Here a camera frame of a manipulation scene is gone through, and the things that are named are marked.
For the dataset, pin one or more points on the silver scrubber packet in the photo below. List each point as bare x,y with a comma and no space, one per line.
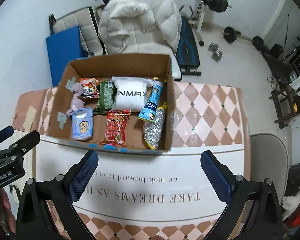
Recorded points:
153,130

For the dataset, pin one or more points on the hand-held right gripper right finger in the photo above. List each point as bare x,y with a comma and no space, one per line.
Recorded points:
216,177

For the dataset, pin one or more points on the orange panda snack packet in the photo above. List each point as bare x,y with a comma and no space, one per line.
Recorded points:
88,90

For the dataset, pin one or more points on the white puffer jacket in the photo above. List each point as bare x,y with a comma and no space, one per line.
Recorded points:
140,25

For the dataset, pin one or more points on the blue tube packet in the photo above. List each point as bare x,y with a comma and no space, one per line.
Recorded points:
151,102

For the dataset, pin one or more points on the cardboard box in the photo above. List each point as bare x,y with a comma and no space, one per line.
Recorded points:
136,135

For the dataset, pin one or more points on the chrome dumbbell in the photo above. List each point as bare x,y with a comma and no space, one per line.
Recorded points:
213,47
218,56

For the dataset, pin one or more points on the blue folded mat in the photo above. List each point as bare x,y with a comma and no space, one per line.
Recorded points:
62,52

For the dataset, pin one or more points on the short barbell with black plates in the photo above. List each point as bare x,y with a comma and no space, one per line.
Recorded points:
230,33

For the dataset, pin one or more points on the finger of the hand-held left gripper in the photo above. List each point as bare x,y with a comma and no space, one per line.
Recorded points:
25,141
3,131

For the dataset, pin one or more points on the white slipper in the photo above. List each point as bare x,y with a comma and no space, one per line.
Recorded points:
276,86
270,79

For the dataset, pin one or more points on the person's left hand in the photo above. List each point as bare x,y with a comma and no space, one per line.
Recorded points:
5,200

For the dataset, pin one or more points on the green snack packet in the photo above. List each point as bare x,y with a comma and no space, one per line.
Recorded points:
105,97

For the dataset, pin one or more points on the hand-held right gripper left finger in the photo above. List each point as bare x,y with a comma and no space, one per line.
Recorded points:
83,177

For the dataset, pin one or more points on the beige quilted cushion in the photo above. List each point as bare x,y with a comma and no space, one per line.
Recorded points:
85,22

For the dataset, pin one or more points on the blue black weight bench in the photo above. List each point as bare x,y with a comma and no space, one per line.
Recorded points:
187,52

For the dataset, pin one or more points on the beige paper piece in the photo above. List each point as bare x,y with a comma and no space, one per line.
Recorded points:
30,116

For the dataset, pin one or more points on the white soft pouch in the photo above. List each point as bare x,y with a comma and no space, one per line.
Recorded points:
130,95

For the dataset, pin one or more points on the purple plush toy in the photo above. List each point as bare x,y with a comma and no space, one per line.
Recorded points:
76,97

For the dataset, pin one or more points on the dark wooden chair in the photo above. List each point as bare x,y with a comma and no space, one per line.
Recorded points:
282,97

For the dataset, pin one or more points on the light blue tissue pack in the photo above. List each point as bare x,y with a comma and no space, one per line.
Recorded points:
82,125

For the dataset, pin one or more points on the round grey chair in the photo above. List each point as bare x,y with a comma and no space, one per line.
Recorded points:
267,160

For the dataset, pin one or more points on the red snack packet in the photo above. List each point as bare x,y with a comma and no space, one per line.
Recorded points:
115,127

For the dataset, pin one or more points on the black bag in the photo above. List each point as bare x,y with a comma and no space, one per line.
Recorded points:
275,50

